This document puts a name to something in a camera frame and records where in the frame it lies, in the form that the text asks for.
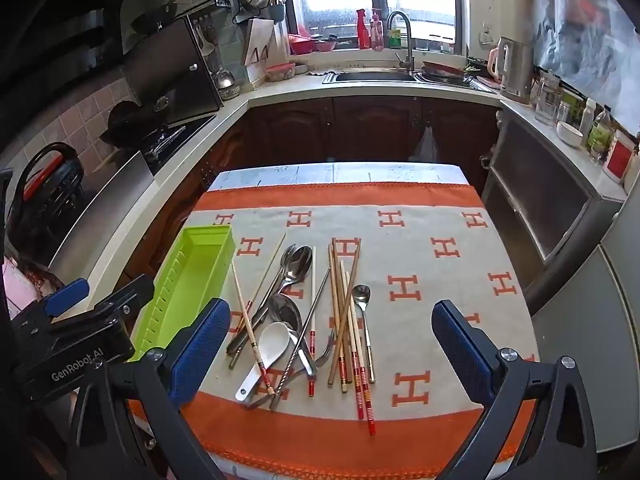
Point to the red plastic bowl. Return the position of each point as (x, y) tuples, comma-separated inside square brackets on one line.
[(301, 44)]

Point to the brown wooden base cabinets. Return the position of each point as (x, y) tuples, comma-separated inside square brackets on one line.
[(375, 125)]

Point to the food container with pink lid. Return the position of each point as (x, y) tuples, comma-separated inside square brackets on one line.
[(280, 72)]

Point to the hanging plastic bag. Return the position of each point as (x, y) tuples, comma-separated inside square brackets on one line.
[(426, 147)]

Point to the red spray bottle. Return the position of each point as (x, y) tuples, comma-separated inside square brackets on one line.
[(362, 32)]

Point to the steel fork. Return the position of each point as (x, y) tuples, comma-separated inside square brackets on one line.
[(325, 352)]

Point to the glass jar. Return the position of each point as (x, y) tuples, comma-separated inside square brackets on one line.
[(547, 100)]

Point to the black gas stove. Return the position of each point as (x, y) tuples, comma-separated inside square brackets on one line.
[(190, 132)]

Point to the clear bottle with green label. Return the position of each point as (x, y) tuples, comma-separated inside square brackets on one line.
[(599, 135)]

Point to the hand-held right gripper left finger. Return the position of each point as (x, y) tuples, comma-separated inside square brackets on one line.
[(200, 350)]

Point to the red canister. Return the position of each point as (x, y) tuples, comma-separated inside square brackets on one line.
[(619, 157)]

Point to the white chopstick red striped end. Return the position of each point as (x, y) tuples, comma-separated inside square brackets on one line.
[(313, 300)]

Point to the hanging black frying pan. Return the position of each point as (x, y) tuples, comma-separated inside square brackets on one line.
[(155, 16)]

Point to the orange patterned blanket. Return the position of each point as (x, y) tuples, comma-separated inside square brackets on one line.
[(425, 310)]

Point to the steel kitchen faucet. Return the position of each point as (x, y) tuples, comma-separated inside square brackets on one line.
[(407, 45)]

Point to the stack of dishes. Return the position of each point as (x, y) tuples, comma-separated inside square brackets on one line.
[(445, 72)]

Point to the steel cabinet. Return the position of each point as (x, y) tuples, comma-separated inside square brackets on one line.
[(540, 200)]

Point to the pink bottle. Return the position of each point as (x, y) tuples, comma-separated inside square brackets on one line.
[(376, 35)]

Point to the white hanging ladle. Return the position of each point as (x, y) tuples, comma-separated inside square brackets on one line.
[(206, 40)]

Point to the white ceramic spoon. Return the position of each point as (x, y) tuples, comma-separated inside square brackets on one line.
[(272, 342)]

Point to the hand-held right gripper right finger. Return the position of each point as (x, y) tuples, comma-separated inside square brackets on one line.
[(462, 350)]

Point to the bamboo chopstick with patterned end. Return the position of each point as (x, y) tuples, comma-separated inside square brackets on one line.
[(247, 317)]

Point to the black wok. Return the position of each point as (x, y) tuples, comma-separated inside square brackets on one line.
[(125, 117)]

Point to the white cutting board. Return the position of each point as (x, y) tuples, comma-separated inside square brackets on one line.
[(260, 55)]

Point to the steel splash guard panel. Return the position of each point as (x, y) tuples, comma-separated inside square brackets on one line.
[(105, 215)]

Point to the white bottle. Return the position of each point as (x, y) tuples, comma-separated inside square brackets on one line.
[(587, 115)]

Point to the green plastic utensil tray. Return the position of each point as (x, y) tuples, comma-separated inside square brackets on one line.
[(200, 260)]

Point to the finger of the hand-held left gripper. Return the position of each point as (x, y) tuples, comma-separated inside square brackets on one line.
[(67, 296), (125, 296)]

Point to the brown wooden chopstick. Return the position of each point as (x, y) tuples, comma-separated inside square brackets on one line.
[(334, 285), (351, 280)]

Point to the white wall socket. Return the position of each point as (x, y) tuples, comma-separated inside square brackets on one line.
[(485, 37)]

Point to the large steel spoon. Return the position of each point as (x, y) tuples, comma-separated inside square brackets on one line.
[(301, 262)]

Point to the white bowl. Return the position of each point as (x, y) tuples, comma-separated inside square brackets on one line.
[(570, 135)]

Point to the black utensil holder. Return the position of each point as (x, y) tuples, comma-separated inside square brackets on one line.
[(277, 12)]

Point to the clear plastic wall sheet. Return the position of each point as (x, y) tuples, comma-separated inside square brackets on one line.
[(580, 25)]

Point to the small steel teapot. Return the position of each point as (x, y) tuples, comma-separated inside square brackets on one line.
[(223, 79)]

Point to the steel kitchen sink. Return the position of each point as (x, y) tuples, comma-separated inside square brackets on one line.
[(370, 76)]

